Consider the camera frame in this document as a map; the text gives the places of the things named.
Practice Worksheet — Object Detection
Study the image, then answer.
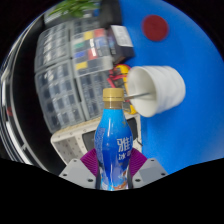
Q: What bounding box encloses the thin grey stirring stick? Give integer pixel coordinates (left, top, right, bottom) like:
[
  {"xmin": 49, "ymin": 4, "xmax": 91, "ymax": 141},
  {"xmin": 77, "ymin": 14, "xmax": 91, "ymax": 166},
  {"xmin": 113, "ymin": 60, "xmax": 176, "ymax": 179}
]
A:
[{"xmin": 123, "ymin": 92, "xmax": 151, "ymax": 100}]

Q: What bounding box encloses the black zip case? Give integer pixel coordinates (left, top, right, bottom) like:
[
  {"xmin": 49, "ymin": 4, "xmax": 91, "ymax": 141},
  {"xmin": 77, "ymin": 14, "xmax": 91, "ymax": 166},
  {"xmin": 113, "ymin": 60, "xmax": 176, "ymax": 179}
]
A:
[{"xmin": 82, "ymin": 116, "xmax": 140, "ymax": 152}]

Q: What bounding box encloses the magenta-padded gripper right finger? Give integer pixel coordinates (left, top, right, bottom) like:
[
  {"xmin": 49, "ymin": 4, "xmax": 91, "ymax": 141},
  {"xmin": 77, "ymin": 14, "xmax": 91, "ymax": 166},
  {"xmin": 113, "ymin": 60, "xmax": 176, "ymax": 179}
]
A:
[{"xmin": 125, "ymin": 148, "xmax": 168, "ymax": 190}]

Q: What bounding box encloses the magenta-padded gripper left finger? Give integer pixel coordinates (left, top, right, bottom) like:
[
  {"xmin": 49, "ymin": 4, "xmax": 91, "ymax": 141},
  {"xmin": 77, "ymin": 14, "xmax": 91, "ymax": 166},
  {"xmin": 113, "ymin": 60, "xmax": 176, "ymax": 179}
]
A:
[{"xmin": 58, "ymin": 148, "xmax": 100, "ymax": 190}]

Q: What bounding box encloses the white faceted cup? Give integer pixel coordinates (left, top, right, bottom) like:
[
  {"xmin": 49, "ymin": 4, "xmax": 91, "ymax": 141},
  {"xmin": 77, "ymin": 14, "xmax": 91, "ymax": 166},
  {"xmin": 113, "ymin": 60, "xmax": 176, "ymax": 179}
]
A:
[{"xmin": 126, "ymin": 65, "xmax": 186, "ymax": 118}]

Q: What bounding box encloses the green leafy potted plant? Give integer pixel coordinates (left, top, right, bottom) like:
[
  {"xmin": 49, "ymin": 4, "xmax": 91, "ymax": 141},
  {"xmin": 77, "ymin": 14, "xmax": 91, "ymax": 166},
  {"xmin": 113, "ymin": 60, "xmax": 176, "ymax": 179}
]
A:
[{"xmin": 48, "ymin": 0, "xmax": 101, "ymax": 18}]

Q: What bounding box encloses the clear parts organizer box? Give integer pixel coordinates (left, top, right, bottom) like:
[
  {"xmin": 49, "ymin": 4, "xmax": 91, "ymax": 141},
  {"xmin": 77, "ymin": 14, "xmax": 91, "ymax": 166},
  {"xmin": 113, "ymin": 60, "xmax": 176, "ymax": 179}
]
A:
[{"xmin": 69, "ymin": 28, "xmax": 114, "ymax": 78}]

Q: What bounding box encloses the grey small-parts drawer cabinet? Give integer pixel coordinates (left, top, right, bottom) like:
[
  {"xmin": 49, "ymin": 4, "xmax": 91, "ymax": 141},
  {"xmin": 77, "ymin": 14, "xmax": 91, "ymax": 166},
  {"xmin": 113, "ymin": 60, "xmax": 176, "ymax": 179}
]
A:
[
  {"xmin": 75, "ymin": 69, "xmax": 116, "ymax": 121},
  {"xmin": 34, "ymin": 59, "xmax": 88, "ymax": 134},
  {"xmin": 68, "ymin": 18, "xmax": 101, "ymax": 34},
  {"xmin": 34, "ymin": 21, "xmax": 76, "ymax": 73}
]

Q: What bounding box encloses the blue drink bottle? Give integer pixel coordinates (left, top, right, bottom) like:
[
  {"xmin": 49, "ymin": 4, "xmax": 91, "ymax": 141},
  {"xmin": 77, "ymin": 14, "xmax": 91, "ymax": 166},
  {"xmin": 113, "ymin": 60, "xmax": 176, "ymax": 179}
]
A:
[{"xmin": 93, "ymin": 87, "xmax": 134, "ymax": 192}]

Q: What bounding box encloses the black box with white label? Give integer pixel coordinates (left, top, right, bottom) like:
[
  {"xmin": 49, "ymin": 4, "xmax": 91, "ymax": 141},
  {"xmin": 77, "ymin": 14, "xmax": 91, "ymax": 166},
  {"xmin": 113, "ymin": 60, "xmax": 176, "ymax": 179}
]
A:
[{"xmin": 105, "ymin": 24, "xmax": 136, "ymax": 64}]

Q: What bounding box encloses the yellow multimeter with red leads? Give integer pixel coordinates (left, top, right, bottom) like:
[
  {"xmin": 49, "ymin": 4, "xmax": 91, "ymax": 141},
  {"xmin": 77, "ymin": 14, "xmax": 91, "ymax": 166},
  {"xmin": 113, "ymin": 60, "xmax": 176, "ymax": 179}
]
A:
[{"xmin": 107, "ymin": 63, "xmax": 138, "ymax": 115}]

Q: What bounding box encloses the flat round red coaster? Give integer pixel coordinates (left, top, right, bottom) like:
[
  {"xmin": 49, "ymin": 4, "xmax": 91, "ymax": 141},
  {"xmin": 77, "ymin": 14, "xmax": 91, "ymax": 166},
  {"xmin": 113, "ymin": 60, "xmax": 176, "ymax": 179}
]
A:
[{"xmin": 141, "ymin": 14, "xmax": 170, "ymax": 42}]

